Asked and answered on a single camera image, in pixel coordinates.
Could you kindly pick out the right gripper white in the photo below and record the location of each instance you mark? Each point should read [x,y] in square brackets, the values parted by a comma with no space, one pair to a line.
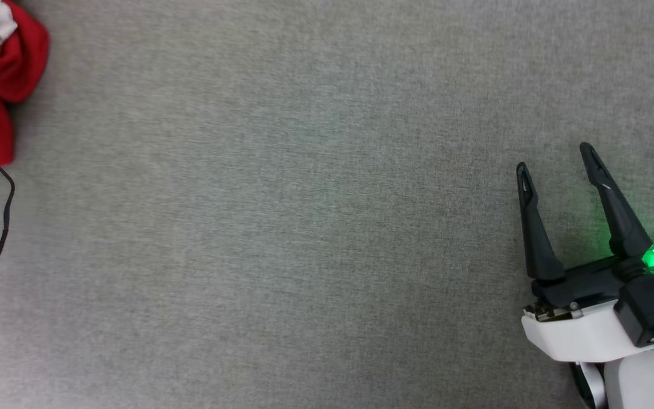
[577,335]

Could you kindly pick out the red and white t-shirt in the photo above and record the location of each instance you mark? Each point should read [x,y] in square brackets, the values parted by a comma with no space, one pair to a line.
[17,62]

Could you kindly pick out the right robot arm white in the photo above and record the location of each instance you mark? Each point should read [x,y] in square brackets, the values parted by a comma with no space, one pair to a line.
[639,386]

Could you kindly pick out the grey fabric sofa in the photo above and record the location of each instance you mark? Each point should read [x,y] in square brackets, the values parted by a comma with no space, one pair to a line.
[281,216]

